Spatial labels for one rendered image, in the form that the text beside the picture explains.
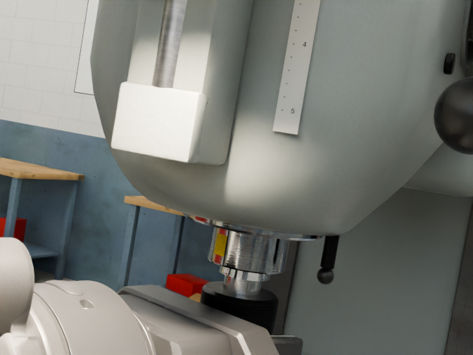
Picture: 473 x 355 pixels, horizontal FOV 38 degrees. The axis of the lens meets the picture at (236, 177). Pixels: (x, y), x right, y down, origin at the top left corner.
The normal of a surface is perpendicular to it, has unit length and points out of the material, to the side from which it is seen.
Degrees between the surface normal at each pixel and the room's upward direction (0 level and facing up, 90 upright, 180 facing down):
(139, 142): 90
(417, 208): 90
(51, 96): 90
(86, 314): 31
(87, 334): 44
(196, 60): 90
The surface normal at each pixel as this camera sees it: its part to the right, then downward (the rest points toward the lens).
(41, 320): 0.54, -0.76
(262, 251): 0.28, 0.10
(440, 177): -0.44, 0.43
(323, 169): 0.18, 0.40
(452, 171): -0.44, 0.13
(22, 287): 0.77, 0.09
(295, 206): 0.10, 0.68
